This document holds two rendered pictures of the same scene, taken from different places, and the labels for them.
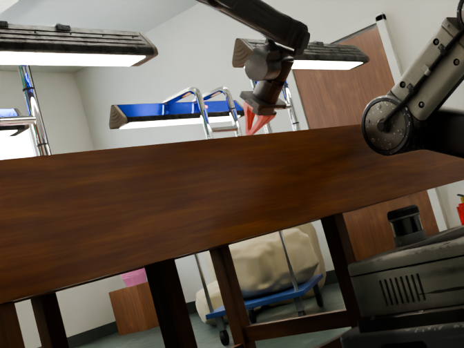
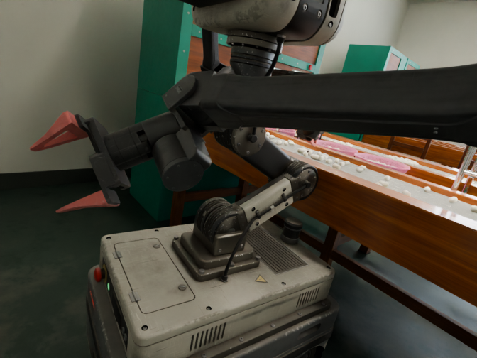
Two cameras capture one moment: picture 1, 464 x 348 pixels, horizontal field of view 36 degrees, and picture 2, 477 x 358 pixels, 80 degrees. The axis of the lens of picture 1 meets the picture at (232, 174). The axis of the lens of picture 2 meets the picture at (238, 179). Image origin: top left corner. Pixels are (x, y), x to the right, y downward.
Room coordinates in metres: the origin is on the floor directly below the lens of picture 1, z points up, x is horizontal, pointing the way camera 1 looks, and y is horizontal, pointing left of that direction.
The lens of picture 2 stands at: (1.46, -1.35, 0.99)
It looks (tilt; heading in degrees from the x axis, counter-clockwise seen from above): 18 degrees down; 96
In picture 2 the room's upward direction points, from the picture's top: 11 degrees clockwise
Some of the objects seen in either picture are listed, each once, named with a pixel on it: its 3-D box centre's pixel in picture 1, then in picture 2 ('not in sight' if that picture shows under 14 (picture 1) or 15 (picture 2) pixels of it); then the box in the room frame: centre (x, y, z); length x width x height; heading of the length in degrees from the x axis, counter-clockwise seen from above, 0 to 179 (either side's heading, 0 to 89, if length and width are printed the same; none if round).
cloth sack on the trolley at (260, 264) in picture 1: (266, 262); not in sight; (4.81, -0.07, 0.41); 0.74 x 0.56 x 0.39; 144
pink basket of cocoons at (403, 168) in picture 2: not in sight; (378, 169); (2.01, 0.17, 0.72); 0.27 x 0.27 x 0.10
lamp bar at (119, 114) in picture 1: (181, 112); not in sight; (2.51, 0.11, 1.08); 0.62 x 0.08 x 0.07; 139
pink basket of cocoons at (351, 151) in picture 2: not in sight; (331, 153); (1.80, 0.36, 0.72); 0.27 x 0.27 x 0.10
